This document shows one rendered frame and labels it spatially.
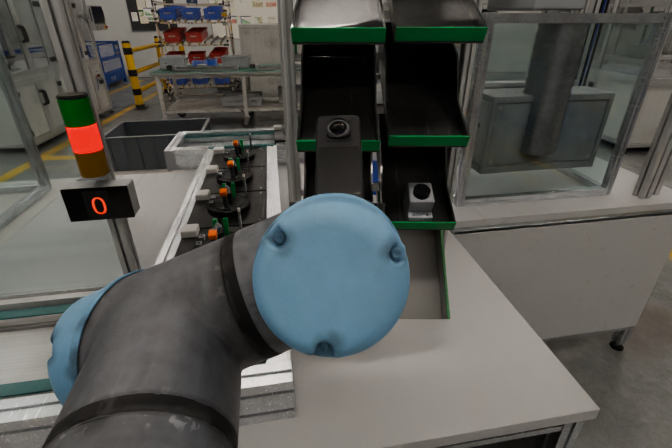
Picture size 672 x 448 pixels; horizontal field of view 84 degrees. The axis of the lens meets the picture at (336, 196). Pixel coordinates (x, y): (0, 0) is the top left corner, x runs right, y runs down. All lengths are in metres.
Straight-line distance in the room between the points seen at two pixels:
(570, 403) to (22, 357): 1.10
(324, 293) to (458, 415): 0.70
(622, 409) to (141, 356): 2.16
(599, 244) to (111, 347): 1.84
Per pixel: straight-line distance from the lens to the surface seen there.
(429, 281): 0.82
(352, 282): 0.17
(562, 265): 1.86
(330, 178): 0.35
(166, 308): 0.21
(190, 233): 1.15
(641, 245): 2.07
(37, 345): 1.06
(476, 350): 0.97
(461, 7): 0.72
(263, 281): 0.17
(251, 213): 1.23
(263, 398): 0.77
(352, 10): 0.66
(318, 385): 0.86
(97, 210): 0.89
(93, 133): 0.84
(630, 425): 2.21
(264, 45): 7.98
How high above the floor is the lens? 1.54
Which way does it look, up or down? 26 degrees down
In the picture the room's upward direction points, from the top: straight up
